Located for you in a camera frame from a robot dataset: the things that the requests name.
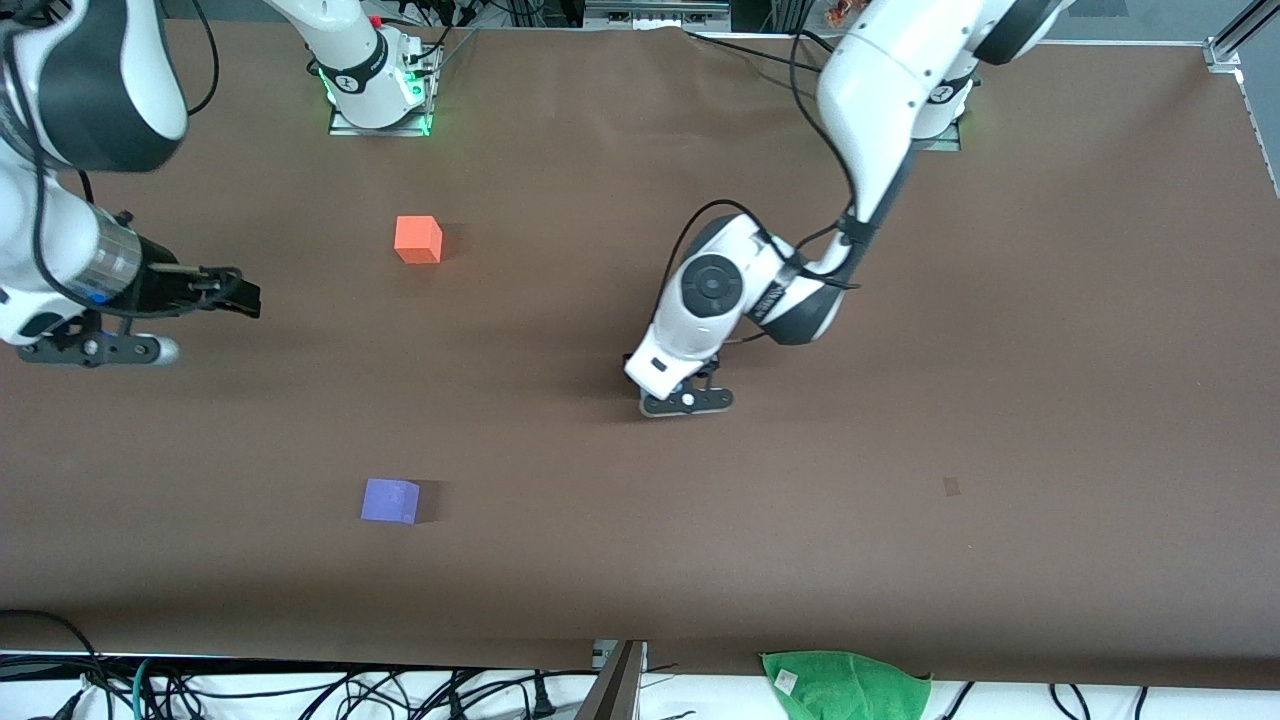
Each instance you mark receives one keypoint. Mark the purple foam block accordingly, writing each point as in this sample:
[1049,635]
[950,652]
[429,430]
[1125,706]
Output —
[390,500]

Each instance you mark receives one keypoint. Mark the orange foam block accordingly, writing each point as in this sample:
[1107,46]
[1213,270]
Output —
[418,240]

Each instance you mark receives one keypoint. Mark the aluminium frame profile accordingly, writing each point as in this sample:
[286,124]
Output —
[1235,45]

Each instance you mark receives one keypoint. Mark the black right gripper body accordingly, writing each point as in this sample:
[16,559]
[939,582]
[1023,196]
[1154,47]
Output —
[163,287]

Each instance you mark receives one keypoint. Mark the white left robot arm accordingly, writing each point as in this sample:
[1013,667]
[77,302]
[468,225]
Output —
[880,90]

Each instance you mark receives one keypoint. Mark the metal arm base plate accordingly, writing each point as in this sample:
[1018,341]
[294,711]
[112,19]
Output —
[420,110]
[940,144]

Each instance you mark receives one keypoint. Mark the black power plug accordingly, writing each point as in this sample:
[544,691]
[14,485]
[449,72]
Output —
[542,698]

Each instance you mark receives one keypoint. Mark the brown table cover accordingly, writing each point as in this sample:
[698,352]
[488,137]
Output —
[700,520]

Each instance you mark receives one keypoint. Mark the silver rail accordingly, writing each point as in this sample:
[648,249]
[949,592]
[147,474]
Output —
[655,12]

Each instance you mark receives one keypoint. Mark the green cloth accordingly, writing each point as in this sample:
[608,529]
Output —
[850,688]

